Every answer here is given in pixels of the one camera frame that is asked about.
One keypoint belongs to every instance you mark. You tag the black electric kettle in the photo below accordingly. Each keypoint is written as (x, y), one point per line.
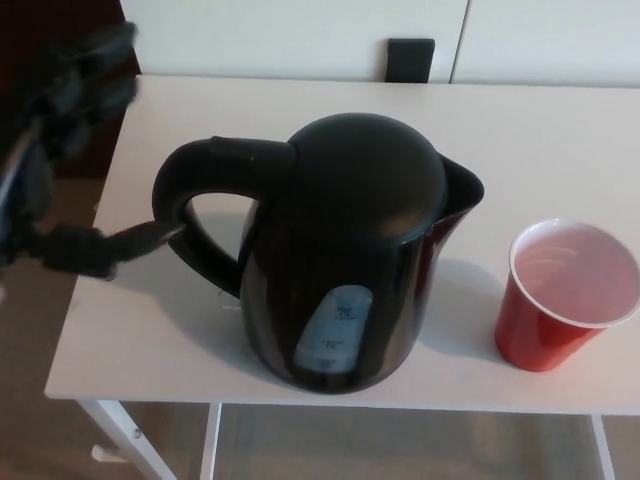
(350, 225)

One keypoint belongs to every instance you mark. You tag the red plastic cup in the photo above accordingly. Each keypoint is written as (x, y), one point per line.
(540, 345)

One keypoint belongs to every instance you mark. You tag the white cabinet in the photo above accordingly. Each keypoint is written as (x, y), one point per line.
(300, 30)

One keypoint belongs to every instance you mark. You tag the white floor doorstop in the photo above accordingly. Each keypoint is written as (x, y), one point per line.
(106, 453)

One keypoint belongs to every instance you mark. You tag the dark brown door panel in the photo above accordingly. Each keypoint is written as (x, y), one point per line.
(30, 30)

